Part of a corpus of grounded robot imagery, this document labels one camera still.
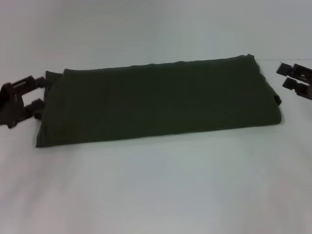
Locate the dark green FREE t-shirt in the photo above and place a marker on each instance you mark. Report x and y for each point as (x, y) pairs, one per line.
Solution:
(156, 102)

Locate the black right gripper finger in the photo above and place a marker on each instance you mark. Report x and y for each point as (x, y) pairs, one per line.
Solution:
(292, 70)
(297, 87)

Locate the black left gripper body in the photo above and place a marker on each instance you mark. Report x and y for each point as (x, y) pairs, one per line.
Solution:
(11, 104)

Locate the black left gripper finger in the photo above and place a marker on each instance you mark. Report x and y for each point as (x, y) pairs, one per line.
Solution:
(35, 109)
(31, 83)

